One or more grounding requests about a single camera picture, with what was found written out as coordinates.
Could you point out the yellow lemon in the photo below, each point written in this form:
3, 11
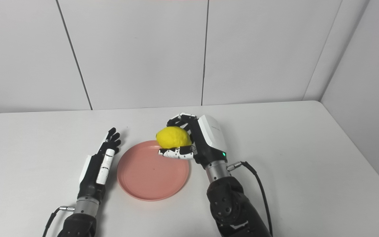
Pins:
173, 137

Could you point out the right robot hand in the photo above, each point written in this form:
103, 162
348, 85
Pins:
206, 141

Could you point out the pink plate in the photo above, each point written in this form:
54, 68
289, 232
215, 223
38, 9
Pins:
151, 172

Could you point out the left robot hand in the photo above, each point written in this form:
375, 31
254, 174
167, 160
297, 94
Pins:
99, 164

